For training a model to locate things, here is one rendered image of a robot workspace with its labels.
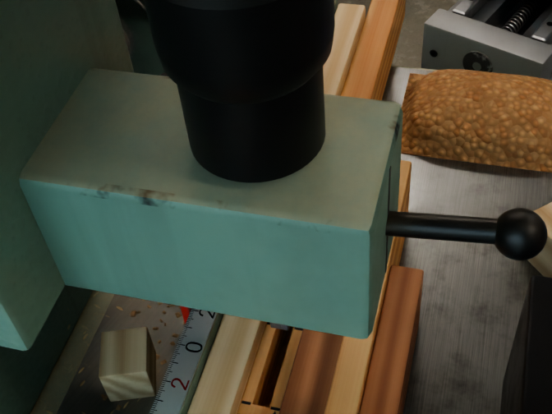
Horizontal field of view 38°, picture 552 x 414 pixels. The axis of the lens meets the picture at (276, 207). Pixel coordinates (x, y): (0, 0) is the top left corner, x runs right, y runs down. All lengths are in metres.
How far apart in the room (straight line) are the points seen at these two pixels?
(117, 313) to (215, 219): 0.32
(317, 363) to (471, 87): 0.24
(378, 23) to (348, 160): 0.30
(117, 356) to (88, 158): 0.25
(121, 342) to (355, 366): 0.22
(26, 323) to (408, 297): 0.18
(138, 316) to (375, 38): 0.26
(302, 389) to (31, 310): 0.13
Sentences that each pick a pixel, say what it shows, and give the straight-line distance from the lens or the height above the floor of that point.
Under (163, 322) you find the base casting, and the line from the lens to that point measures 0.59.
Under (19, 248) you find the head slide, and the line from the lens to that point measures 0.32.
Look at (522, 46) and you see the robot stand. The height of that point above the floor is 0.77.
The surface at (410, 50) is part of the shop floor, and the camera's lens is 2.13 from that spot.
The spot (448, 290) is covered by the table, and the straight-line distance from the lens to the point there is 0.47.
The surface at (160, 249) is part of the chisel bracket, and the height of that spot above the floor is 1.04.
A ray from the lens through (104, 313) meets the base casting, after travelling 0.60.
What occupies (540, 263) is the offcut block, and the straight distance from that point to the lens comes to 0.48.
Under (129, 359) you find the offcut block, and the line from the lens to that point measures 0.54.
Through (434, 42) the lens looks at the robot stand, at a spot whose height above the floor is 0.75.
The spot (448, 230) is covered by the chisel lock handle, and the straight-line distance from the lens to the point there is 0.31.
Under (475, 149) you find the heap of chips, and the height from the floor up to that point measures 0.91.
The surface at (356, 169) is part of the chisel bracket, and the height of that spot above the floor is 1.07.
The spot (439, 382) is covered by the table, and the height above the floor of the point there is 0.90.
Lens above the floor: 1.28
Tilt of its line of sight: 48 degrees down
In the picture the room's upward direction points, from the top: 7 degrees counter-clockwise
